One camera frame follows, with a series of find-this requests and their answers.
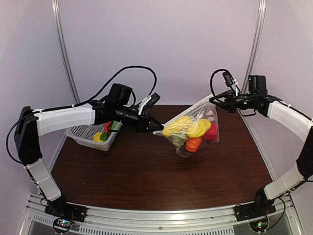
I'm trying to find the aluminium front rail frame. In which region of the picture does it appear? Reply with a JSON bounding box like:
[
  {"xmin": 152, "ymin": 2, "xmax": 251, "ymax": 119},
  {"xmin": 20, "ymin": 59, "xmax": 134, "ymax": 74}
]
[{"xmin": 19, "ymin": 190, "xmax": 304, "ymax": 235}]

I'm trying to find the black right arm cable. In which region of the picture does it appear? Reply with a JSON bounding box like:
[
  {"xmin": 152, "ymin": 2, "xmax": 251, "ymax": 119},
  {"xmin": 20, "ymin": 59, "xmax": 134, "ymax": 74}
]
[{"xmin": 209, "ymin": 69, "xmax": 313, "ymax": 221}]

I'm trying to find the yellow toy banana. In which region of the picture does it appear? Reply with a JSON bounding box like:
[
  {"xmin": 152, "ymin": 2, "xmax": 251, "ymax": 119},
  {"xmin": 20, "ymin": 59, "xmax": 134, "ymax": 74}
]
[{"xmin": 187, "ymin": 119, "xmax": 211, "ymax": 139}]

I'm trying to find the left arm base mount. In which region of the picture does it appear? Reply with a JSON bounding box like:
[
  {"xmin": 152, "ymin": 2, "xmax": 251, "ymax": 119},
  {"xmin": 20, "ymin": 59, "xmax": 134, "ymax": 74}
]
[{"xmin": 45, "ymin": 204, "xmax": 87, "ymax": 235}]

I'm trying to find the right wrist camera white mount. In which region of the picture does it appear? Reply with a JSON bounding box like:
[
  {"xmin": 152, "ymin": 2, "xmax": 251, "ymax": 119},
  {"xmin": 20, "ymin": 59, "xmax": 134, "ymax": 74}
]
[{"xmin": 222, "ymin": 71, "xmax": 241, "ymax": 96}]

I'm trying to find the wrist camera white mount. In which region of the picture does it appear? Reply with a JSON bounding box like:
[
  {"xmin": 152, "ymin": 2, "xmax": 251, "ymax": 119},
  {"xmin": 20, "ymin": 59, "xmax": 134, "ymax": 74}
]
[
  {"xmin": 222, "ymin": 71, "xmax": 241, "ymax": 96},
  {"xmin": 138, "ymin": 93, "xmax": 160, "ymax": 115}
]

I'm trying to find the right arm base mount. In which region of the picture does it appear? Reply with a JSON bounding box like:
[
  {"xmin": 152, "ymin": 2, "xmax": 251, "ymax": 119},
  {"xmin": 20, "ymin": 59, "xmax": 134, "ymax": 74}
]
[{"xmin": 233, "ymin": 202, "xmax": 276, "ymax": 233}]

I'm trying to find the right aluminium corner post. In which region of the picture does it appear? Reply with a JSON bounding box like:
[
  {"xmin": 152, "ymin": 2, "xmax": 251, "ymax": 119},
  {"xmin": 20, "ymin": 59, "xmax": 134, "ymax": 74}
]
[{"xmin": 242, "ymin": 0, "xmax": 267, "ymax": 92}]

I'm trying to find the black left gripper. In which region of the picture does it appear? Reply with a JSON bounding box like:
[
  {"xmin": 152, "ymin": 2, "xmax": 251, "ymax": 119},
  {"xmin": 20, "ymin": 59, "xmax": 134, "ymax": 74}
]
[{"xmin": 114, "ymin": 104, "xmax": 163, "ymax": 133}]

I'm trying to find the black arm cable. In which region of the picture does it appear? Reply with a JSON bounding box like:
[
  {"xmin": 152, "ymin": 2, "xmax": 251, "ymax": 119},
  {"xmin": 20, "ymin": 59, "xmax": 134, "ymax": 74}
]
[
  {"xmin": 209, "ymin": 69, "xmax": 313, "ymax": 221},
  {"xmin": 6, "ymin": 65, "xmax": 157, "ymax": 165}
]

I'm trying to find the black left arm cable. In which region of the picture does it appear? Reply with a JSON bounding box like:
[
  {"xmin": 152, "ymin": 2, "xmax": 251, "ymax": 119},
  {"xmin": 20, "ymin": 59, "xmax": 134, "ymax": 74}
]
[{"xmin": 6, "ymin": 65, "xmax": 157, "ymax": 165}]

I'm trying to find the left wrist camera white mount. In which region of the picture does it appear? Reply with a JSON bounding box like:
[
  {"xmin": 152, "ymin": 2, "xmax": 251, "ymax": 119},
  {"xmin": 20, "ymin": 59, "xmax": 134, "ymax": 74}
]
[{"xmin": 138, "ymin": 93, "xmax": 160, "ymax": 115}]

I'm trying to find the aluminium corner post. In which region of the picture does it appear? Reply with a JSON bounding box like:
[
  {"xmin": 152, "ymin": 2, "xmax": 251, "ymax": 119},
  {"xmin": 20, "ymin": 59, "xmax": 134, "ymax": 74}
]
[
  {"xmin": 242, "ymin": 0, "xmax": 267, "ymax": 92},
  {"xmin": 51, "ymin": 0, "xmax": 80, "ymax": 104}
]

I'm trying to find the clear dotted zip top bag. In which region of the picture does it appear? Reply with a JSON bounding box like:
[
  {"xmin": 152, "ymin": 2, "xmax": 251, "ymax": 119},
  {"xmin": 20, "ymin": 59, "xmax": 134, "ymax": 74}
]
[{"xmin": 153, "ymin": 94, "xmax": 220, "ymax": 158}]

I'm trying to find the green toy cucumber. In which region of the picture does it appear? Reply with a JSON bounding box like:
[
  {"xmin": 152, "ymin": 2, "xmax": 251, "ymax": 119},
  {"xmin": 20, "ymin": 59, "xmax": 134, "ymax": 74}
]
[{"xmin": 111, "ymin": 121, "xmax": 120, "ymax": 130}]

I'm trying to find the yellow toy lemon green leaf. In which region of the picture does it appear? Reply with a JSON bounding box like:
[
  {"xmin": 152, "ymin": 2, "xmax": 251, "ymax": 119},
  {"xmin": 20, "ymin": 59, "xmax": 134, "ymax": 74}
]
[{"xmin": 93, "ymin": 132, "xmax": 109, "ymax": 142}]

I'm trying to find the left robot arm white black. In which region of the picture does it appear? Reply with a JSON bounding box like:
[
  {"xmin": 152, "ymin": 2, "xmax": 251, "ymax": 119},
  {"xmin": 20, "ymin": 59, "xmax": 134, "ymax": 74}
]
[{"xmin": 14, "ymin": 83, "xmax": 163, "ymax": 217}]

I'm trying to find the white perforated plastic basket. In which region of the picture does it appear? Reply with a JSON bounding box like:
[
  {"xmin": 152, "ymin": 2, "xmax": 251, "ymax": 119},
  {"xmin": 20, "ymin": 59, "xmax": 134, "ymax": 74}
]
[{"xmin": 66, "ymin": 121, "xmax": 123, "ymax": 151}]

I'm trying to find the left aluminium corner post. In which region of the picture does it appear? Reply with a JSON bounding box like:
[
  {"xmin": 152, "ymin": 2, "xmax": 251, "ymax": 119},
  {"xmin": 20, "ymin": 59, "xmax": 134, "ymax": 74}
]
[{"xmin": 51, "ymin": 0, "xmax": 80, "ymax": 104}]

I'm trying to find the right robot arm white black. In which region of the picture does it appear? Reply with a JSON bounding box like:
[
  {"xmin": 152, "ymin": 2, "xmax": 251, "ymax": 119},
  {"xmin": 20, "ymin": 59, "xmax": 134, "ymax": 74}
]
[{"xmin": 209, "ymin": 75, "xmax": 313, "ymax": 216}]

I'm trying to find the red toy bell pepper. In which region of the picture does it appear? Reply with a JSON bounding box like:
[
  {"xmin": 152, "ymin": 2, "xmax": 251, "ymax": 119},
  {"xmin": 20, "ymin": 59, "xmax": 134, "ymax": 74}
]
[{"xmin": 202, "ymin": 122, "xmax": 218, "ymax": 141}]

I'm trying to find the orange toy pumpkin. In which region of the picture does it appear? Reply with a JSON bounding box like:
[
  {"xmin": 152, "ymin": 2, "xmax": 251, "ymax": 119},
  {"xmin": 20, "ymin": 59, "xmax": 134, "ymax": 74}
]
[{"xmin": 185, "ymin": 137, "xmax": 202, "ymax": 153}]

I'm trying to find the yellow toy corn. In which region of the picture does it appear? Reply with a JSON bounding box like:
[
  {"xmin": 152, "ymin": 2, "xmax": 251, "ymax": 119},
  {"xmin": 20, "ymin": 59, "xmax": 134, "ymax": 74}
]
[{"xmin": 162, "ymin": 116, "xmax": 193, "ymax": 137}]

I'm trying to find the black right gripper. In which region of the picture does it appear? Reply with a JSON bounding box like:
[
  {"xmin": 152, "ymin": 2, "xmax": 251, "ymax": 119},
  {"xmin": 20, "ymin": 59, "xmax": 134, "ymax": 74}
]
[{"xmin": 210, "ymin": 89, "xmax": 257, "ymax": 113}]

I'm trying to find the orange toy carrot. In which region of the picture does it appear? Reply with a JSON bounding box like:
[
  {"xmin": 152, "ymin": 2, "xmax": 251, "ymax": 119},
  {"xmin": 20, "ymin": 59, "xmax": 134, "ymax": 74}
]
[{"xmin": 103, "ymin": 121, "xmax": 112, "ymax": 133}]

